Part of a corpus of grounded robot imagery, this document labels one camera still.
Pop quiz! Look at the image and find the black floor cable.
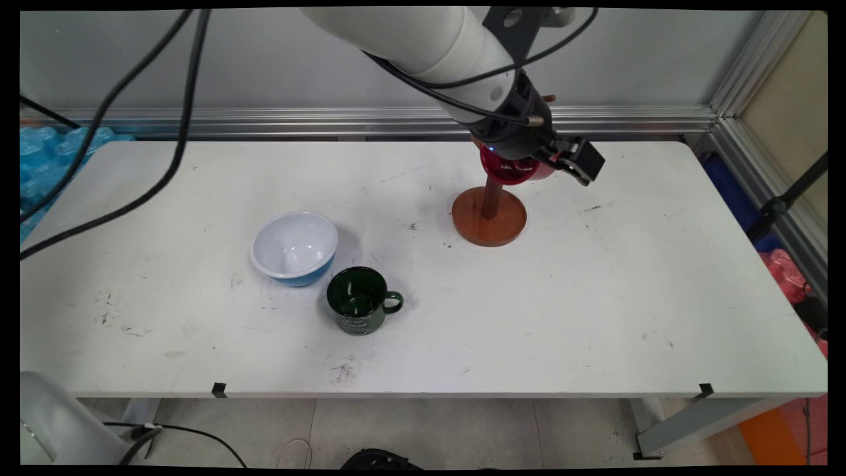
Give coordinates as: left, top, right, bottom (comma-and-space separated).
102, 421, 249, 469

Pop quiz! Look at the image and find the white and blue bowl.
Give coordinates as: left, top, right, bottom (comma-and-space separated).
250, 211, 339, 288

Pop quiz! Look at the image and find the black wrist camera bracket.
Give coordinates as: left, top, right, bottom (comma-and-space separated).
482, 7, 576, 63

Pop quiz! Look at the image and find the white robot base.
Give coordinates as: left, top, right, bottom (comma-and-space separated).
20, 370, 133, 467

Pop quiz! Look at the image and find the blue bubble wrap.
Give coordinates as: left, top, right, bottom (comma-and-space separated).
20, 126, 136, 242

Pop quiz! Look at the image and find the dark green mug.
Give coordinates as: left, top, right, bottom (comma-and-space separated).
327, 266, 404, 336

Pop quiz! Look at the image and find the white floor cable loop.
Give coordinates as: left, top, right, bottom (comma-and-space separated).
274, 438, 313, 469

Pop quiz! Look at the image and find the red plastic bag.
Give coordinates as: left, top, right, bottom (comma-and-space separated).
759, 249, 828, 359

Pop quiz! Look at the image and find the horizontal aluminium frame rail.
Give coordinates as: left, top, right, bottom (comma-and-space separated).
20, 106, 719, 139

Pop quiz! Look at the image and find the brown wooden mug tree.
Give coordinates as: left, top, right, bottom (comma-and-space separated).
451, 93, 558, 249

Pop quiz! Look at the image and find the grey slanted table leg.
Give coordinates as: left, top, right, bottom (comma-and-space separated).
621, 397, 790, 461

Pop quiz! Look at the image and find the aluminium frame corner post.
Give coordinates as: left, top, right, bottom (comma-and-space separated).
709, 10, 828, 306

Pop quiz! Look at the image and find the orange box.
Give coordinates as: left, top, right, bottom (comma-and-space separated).
738, 395, 828, 467

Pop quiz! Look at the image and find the thick black hanging cable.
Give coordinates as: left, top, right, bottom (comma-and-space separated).
20, 9, 194, 223
20, 8, 212, 260

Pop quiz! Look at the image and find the black object on floor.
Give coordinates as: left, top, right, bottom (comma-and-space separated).
340, 448, 424, 470

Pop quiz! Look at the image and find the red mug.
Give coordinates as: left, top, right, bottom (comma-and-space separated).
479, 144, 561, 186

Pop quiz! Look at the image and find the blue box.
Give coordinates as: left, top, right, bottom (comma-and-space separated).
701, 155, 785, 253

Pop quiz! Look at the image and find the black stand pole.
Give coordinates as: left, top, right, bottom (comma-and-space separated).
747, 152, 828, 243

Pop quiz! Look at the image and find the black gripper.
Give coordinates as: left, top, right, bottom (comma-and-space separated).
469, 69, 605, 187

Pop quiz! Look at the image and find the thin black background cable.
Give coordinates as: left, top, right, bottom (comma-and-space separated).
20, 95, 81, 130

